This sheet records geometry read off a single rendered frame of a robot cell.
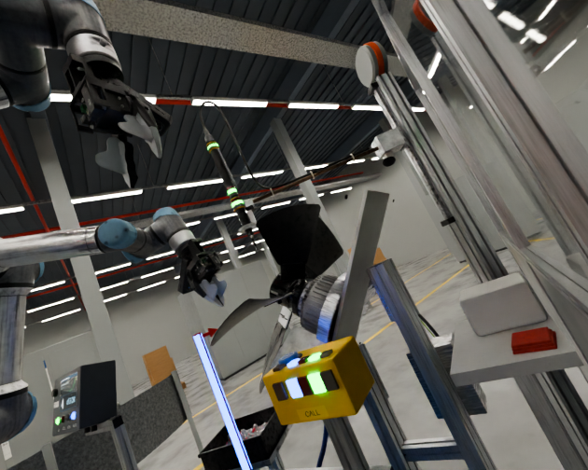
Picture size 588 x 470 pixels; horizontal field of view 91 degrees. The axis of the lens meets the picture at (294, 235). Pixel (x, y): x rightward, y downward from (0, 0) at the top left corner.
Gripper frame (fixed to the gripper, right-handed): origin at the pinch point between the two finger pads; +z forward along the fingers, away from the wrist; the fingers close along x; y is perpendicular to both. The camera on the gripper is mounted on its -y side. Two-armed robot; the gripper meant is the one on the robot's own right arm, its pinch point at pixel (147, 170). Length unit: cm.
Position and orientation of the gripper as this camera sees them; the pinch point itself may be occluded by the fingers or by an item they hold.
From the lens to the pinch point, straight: 56.7
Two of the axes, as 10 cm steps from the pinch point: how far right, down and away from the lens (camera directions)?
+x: 7.5, -4.4, -5.0
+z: 4.1, 9.0, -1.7
